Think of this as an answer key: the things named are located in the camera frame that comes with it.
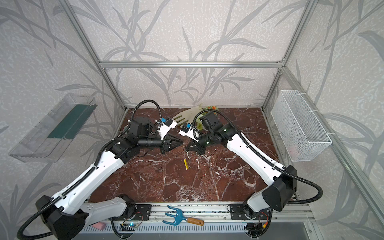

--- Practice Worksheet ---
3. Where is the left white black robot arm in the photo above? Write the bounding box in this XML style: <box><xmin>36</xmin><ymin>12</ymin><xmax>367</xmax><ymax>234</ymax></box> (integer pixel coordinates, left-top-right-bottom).
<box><xmin>36</xmin><ymin>117</ymin><xmax>183</xmax><ymax>240</ymax></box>

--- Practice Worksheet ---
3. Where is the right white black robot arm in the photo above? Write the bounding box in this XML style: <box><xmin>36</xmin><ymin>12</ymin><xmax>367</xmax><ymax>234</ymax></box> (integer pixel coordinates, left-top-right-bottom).
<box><xmin>180</xmin><ymin>110</ymin><xmax>298</xmax><ymax>219</ymax></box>

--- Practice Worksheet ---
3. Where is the beige gardening glove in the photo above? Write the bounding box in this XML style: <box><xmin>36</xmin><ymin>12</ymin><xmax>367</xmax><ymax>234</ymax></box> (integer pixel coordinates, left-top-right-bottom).
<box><xmin>172</xmin><ymin>106</ymin><xmax>203</xmax><ymax>127</ymax></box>

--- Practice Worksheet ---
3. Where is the white pot with flowers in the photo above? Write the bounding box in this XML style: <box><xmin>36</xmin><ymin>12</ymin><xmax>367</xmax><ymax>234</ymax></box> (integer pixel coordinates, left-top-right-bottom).
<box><xmin>202</xmin><ymin>106</ymin><xmax>218</xmax><ymax>113</ymax></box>

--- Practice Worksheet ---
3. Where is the left green circuit board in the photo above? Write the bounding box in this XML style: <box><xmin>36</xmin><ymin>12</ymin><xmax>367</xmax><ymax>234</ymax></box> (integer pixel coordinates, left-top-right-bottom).
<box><xmin>118</xmin><ymin>222</ymin><xmax>142</xmax><ymax>233</ymax></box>

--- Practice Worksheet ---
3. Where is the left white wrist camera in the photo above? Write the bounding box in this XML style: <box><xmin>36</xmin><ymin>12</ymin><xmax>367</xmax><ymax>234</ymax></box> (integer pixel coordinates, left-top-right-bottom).
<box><xmin>156</xmin><ymin>118</ymin><xmax>177</xmax><ymax>140</ymax></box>

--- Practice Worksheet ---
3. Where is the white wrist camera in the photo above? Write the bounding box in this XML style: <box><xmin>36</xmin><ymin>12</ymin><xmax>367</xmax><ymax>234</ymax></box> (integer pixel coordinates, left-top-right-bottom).
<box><xmin>179</xmin><ymin>123</ymin><xmax>200</xmax><ymax>142</ymax></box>
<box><xmin>156</xmin><ymin>118</ymin><xmax>177</xmax><ymax>140</ymax></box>

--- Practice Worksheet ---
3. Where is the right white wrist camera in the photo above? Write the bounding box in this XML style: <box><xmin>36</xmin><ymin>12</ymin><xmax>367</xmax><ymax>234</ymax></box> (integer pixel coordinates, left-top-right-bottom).
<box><xmin>179</xmin><ymin>123</ymin><xmax>200</xmax><ymax>142</ymax></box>

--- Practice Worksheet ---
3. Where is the blue hand rake wooden handle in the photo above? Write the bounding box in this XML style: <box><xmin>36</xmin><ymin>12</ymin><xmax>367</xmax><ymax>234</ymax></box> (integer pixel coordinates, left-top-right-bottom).
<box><xmin>162</xmin><ymin>205</ymin><xmax>205</xmax><ymax>226</ymax></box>

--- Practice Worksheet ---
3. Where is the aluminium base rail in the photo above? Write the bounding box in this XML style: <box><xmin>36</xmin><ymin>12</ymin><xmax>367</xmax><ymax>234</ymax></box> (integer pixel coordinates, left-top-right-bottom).
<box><xmin>116</xmin><ymin>202</ymin><xmax>315</xmax><ymax>224</ymax></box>

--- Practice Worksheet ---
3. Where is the right circuit board with wires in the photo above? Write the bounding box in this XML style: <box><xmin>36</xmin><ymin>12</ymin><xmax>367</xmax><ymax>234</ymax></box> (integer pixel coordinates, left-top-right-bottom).
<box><xmin>244</xmin><ymin>223</ymin><xmax>269</xmax><ymax>238</ymax></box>

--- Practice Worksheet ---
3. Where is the white wire mesh basket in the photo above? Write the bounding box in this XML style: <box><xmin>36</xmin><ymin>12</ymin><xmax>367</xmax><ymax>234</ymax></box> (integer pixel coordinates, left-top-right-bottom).
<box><xmin>271</xmin><ymin>90</ymin><xmax>332</xmax><ymax>162</ymax></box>

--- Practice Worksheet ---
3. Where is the purple trowel pink handle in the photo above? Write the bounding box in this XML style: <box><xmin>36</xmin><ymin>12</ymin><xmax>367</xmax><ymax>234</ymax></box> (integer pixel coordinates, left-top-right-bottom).
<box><xmin>92</xmin><ymin>222</ymin><xmax>106</xmax><ymax>231</ymax></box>

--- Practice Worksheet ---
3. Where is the clear plastic wall shelf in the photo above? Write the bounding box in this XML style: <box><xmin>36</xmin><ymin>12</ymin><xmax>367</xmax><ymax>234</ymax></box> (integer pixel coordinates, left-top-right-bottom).
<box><xmin>9</xmin><ymin>94</ymin><xmax>98</xmax><ymax>163</ymax></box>

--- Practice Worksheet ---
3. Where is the left black arm cable conduit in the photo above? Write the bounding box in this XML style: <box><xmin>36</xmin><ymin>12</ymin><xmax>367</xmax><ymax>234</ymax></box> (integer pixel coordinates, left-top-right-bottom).
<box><xmin>16</xmin><ymin>99</ymin><xmax>163</xmax><ymax>240</ymax></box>

